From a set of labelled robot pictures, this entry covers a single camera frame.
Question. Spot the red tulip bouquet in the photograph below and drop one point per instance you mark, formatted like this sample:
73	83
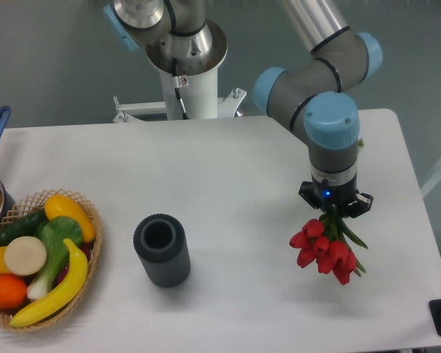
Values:
325	242

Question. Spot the green plastic cucumber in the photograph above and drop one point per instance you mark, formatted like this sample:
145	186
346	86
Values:
23	226

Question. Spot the orange plastic fruit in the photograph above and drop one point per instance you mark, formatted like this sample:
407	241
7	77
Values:
13	291

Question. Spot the dark grey ribbed vase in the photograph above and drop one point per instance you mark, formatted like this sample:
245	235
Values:
161	245

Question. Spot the yellow plastic lemon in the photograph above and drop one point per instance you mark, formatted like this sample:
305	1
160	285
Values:
60	205

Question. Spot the yellow plastic banana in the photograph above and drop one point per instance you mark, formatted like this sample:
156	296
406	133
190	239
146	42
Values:
61	295

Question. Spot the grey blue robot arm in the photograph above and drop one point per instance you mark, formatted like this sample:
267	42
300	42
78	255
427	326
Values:
311	102

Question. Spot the green plastic bok choy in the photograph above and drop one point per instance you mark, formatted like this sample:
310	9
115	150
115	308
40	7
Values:
52	234

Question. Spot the woven wicker basket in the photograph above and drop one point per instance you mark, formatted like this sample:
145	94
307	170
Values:
34	203

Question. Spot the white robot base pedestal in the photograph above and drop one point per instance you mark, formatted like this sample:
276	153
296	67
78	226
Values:
188	70

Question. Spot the beige round mushroom cap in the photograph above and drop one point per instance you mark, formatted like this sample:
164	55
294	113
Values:
25	256

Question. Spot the dark red plastic fruit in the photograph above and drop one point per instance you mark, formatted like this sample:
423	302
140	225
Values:
87	249

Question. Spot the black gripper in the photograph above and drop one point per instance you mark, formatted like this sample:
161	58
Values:
345	199

